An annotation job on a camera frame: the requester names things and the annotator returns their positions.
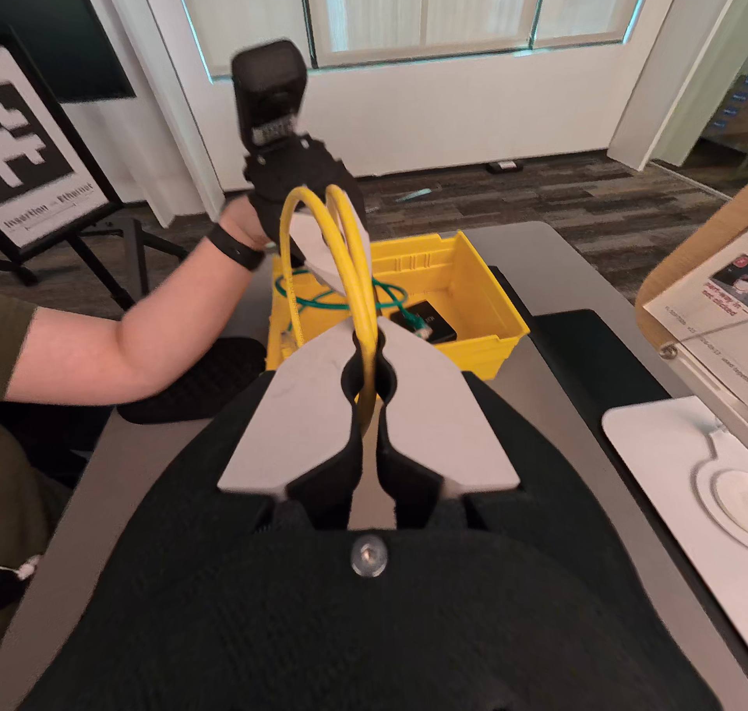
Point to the small black floor device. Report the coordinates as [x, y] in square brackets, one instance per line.
[505, 167]

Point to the instruction sheet on stand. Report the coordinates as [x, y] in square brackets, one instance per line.
[689, 290]

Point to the person's left forearm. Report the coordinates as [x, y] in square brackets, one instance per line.
[128, 337]

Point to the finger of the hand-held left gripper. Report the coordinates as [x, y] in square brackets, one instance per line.
[309, 237]

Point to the frosted glass window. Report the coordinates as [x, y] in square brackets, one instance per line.
[409, 4]

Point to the marker sign on easel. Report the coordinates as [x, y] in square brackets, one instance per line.
[52, 197]

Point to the black wristband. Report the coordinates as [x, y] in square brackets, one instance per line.
[234, 249]

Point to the black network switch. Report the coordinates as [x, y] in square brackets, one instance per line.
[435, 328]

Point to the person's left hand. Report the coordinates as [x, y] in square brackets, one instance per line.
[242, 223]

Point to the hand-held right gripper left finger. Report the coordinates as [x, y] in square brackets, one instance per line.
[292, 430]

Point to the yellow plastic bin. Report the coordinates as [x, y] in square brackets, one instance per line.
[479, 325]

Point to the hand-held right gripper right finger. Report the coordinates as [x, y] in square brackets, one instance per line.
[450, 430]

